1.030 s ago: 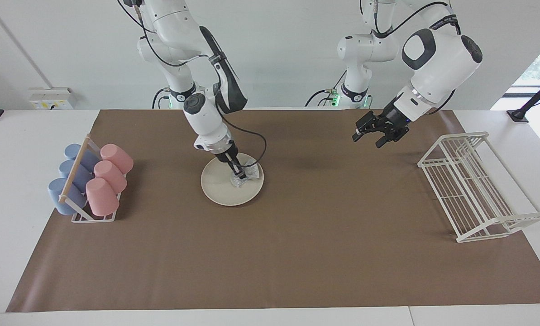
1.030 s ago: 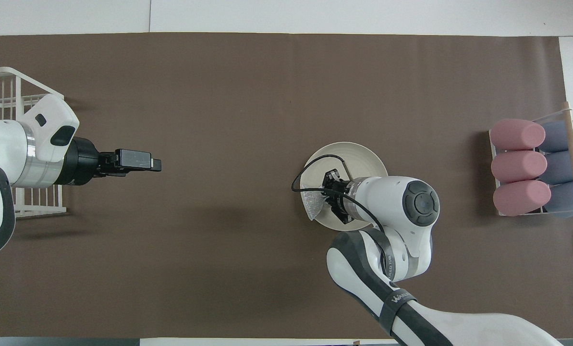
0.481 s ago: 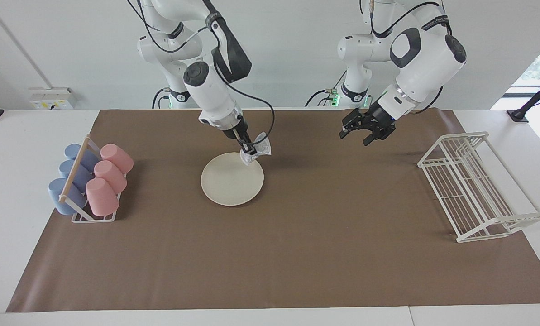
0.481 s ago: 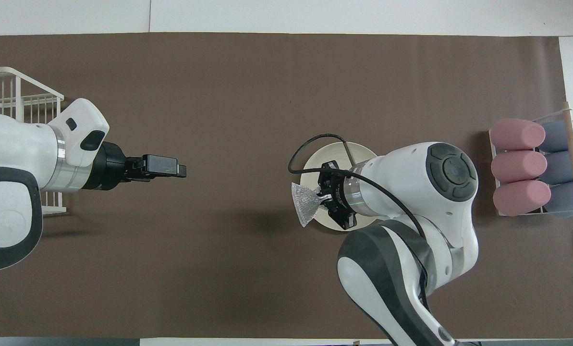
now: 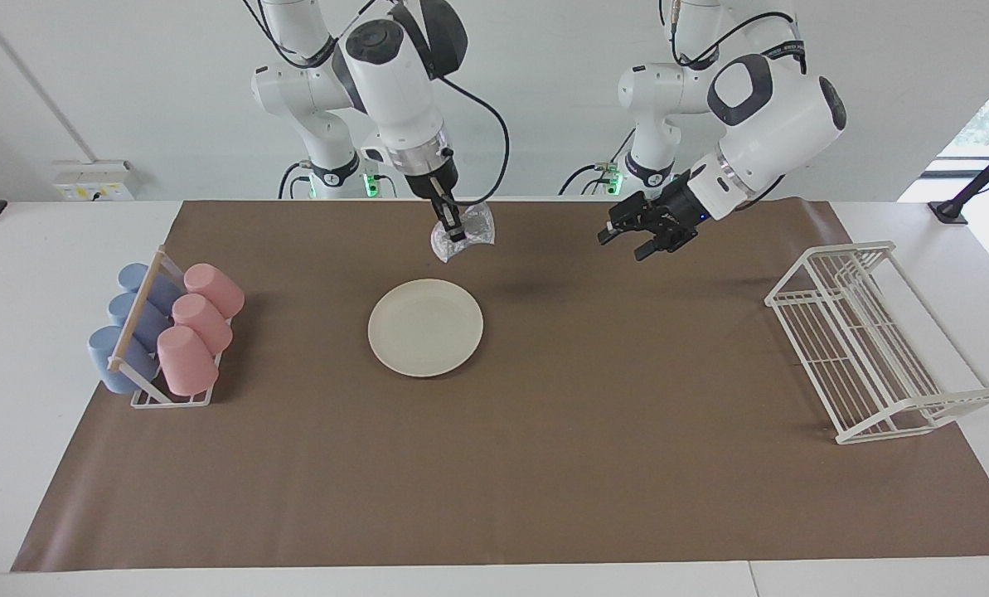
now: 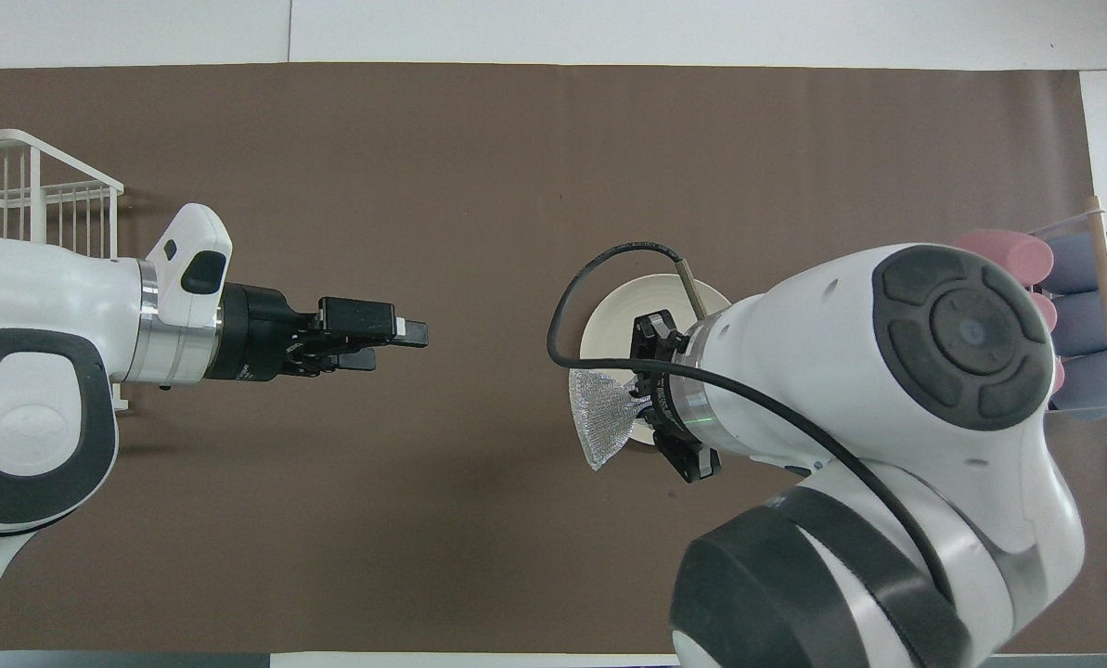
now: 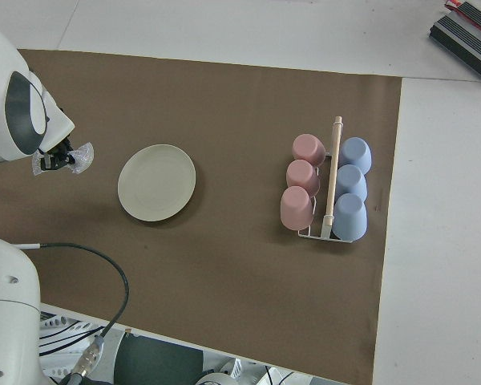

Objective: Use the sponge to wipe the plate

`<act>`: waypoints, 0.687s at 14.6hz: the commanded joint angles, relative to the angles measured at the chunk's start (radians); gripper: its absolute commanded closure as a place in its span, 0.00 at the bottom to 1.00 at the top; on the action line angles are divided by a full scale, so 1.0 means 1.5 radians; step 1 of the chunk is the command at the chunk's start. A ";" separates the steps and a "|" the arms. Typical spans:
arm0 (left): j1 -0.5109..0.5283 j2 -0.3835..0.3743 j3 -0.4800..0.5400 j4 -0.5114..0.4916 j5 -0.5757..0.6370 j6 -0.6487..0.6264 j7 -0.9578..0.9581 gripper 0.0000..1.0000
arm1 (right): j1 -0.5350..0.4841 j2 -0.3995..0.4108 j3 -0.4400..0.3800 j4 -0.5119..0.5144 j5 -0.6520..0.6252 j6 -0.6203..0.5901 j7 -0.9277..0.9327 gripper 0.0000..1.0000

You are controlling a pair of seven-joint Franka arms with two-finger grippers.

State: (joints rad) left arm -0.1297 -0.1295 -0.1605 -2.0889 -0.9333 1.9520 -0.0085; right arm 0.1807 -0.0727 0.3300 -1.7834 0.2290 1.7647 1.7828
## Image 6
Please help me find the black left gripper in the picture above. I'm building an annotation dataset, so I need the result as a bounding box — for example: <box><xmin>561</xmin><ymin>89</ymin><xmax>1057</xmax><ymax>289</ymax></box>
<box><xmin>208</xmin><ymin>286</ymin><xmax>429</xmax><ymax>381</ymax></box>

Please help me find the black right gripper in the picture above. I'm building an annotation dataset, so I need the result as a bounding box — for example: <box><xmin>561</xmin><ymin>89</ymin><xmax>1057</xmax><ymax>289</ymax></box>
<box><xmin>634</xmin><ymin>311</ymin><xmax>721</xmax><ymax>483</ymax></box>

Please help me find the cream round plate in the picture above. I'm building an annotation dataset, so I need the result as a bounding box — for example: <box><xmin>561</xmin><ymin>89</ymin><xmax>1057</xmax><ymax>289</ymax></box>
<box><xmin>579</xmin><ymin>274</ymin><xmax>732</xmax><ymax>446</ymax></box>

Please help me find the brown paper table mat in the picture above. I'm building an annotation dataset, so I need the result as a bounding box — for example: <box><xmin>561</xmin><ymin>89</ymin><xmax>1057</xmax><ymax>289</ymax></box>
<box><xmin>0</xmin><ymin>62</ymin><xmax>1107</xmax><ymax>655</ymax></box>

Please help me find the blue plastic cup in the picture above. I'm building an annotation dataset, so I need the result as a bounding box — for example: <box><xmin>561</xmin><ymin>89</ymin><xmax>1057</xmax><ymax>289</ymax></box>
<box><xmin>1040</xmin><ymin>232</ymin><xmax>1107</xmax><ymax>294</ymax></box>
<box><xmin>1049</xmin><ymin>348</ymin><xmax>1107</xmax><ymax>420</ymax></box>
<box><xmin>1049</xmin><ymin>290</ymin><xmax>1107</xmax><ymax>356</ymax></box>

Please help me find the white wire dish rack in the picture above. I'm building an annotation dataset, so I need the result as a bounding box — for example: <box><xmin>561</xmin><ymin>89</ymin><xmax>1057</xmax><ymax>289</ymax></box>
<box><xmin>0</xmin><ymin>128</ymin><xmax>132</xmax><ymax>414</ymax></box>

